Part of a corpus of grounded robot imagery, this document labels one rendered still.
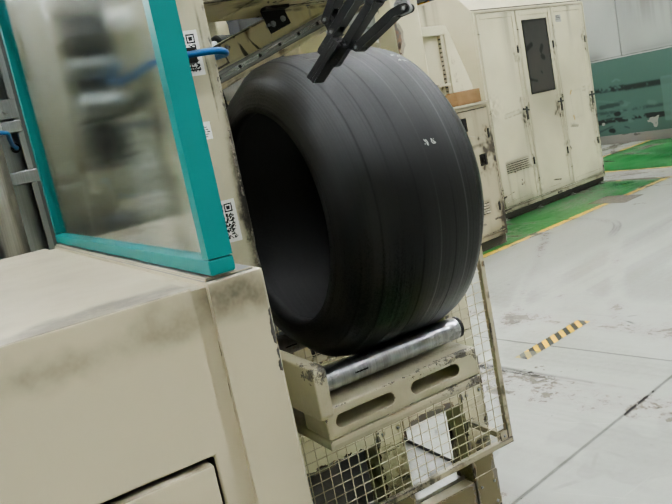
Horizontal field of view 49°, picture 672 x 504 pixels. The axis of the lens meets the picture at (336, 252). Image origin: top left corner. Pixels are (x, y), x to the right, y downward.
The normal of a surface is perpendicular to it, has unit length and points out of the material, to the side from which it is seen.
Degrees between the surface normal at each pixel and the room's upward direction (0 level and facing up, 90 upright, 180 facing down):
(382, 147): 69
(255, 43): 90
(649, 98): 90
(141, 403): 90
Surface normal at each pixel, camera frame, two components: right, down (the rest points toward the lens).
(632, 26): -0.74, 0.26
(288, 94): -0.48, -0.41
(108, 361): 0.52, 0.05
